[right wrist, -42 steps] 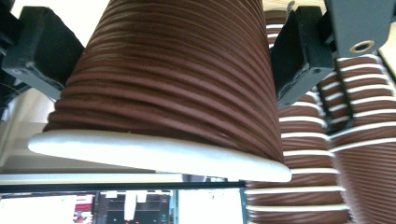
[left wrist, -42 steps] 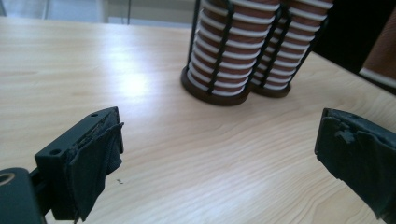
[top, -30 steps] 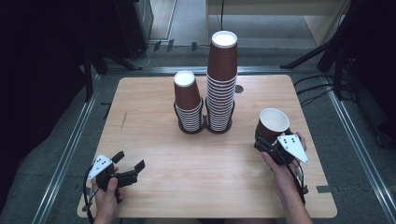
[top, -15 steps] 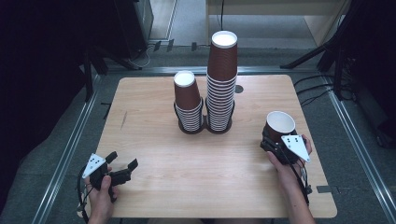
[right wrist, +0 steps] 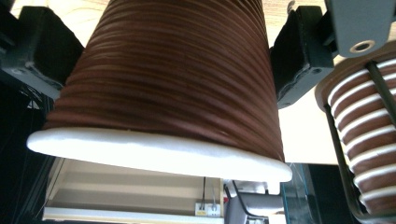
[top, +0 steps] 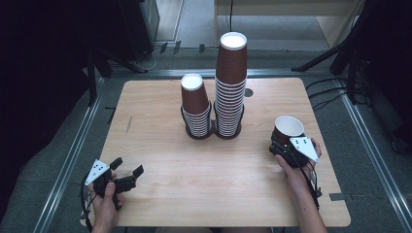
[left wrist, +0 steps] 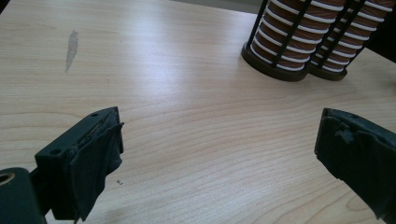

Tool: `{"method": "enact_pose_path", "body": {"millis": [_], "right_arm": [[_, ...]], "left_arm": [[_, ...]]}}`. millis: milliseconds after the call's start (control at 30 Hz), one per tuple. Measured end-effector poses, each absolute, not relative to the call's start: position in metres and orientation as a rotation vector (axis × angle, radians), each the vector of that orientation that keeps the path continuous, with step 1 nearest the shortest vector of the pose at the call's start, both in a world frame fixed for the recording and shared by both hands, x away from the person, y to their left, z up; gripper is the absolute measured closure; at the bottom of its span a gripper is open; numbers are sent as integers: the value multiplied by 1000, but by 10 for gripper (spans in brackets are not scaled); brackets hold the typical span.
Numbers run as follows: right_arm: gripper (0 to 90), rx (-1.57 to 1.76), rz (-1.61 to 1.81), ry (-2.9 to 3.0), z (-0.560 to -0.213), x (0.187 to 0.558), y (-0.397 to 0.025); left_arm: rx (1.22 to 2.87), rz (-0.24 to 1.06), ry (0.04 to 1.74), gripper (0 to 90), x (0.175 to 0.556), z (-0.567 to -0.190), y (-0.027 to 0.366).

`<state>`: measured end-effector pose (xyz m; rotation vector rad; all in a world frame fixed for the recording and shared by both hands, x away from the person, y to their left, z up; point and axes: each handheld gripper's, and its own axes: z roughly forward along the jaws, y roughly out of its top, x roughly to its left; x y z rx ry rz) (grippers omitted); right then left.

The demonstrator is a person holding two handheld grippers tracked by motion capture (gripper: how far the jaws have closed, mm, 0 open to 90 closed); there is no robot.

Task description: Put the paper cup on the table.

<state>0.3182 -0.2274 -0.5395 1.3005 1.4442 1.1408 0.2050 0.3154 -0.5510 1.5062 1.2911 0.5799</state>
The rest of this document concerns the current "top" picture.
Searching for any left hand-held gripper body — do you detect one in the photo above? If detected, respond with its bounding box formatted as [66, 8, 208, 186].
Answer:
[84, 158, 138, 212]

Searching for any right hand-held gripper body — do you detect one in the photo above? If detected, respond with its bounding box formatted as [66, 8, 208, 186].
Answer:
[268, 136, 321, 170]

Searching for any brown paper cup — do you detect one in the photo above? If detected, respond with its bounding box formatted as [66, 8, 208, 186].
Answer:
[273, 115, 305, 147]

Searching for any black wire cup holder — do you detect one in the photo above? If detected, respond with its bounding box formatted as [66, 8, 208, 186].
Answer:
[180, 100, 246, 141]

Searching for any person's left hand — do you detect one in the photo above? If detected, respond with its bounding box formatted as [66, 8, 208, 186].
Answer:
[87, 173, 125, 222]

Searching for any person's right hand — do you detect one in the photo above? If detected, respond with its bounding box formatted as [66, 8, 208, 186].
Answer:
[275, 138, 324, 193]

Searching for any black tripod stand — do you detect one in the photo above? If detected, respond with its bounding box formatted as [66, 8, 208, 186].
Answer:
[291, 0, 412, 106]

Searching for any black metal stand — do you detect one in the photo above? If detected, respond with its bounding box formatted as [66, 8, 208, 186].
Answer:
[85, 48, 150, 107]

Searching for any short stack of brown cups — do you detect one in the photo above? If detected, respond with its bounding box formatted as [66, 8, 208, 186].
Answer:
[180, 73, 213, 138]

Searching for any tall stack of brown cups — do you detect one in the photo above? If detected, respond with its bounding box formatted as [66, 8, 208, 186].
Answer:
[214, 31, 249, 138]

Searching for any light wooden counter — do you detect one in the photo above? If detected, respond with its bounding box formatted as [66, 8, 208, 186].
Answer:
[213, 0, 367, 50]

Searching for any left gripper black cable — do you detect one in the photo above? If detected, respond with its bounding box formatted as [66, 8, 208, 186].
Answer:
[79, 173, 98, 233]

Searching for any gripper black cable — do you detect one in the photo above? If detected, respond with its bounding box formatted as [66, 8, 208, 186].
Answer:
[79, 173, 98, 233]
[290, 150, 324, 211]

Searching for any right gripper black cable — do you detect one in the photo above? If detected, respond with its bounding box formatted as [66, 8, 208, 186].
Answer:
[290, 150, 324, 211]

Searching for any metal floor rail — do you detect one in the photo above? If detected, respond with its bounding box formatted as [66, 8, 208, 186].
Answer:
[335, 78, 412, 233]
[109, 67, 338, 80]
[32, 77, 107, 233]

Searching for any black floor cable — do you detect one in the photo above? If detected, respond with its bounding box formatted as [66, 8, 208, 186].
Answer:
[311, 93, 345, 112]
[304, 77, 338, 92]
[307, 85, 342, 100]

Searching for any white floor cable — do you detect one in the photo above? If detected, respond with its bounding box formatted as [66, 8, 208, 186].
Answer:
[139, 45, 163, 72]

